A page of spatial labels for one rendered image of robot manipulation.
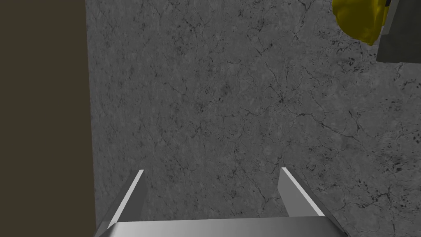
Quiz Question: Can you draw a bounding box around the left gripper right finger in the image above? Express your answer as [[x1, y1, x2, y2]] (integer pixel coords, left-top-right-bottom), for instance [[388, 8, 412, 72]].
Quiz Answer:
[[278, 167, 342, 231]]

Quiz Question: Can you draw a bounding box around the yellow rounded object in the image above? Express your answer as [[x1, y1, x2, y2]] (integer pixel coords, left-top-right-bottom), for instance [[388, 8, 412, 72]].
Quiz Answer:
[[332, 0, 389, 46]]

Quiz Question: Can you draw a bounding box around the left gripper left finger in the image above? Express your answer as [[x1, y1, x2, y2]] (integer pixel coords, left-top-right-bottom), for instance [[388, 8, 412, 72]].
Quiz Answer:
[[95, 169, 148, 237]]

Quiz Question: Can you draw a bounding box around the dark grey box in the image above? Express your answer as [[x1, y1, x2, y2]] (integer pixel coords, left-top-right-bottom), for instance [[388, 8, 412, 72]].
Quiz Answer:
[[376, 0, 421, 64]]

